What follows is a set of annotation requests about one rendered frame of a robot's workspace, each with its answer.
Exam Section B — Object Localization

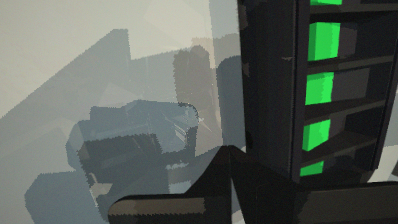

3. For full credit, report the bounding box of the dark grey-brown box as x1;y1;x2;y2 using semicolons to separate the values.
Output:
391;162;398;177

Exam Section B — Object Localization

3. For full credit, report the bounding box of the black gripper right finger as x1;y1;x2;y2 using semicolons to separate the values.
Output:
228;145;398;224

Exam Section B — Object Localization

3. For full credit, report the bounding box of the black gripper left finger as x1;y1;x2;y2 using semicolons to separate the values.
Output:
108;146;232;224

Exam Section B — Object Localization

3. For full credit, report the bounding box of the dark grey controller unit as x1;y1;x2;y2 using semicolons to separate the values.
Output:
237;0;398;187

